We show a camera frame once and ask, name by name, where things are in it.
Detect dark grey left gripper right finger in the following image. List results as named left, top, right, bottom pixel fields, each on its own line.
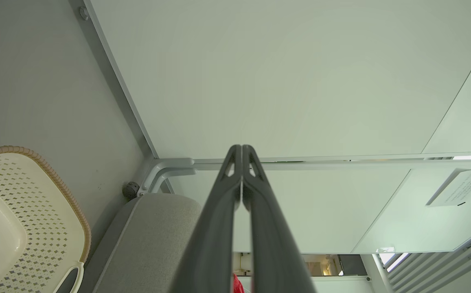
left=242, top=144, right=317, bottom=293

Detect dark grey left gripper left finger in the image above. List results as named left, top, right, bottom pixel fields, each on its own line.
left=169, top=144, right=242, bottom=293

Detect cream perforated laundry basket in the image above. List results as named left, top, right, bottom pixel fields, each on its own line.
left=0, top=145, right=92, bottom=293

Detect grey fabric sofa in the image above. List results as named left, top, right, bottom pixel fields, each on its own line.
left=77, top=192, right=237, bottom=293

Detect grey window blinds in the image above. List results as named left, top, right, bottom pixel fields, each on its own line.
left=384, top=228, right=471, bottom=293

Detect black round frame knob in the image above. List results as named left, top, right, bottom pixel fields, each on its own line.
left=122, top=181, right=140, bottom=200

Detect white paper wall notice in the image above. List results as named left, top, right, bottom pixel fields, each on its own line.
left=425, top=168, right=471, bottom=207

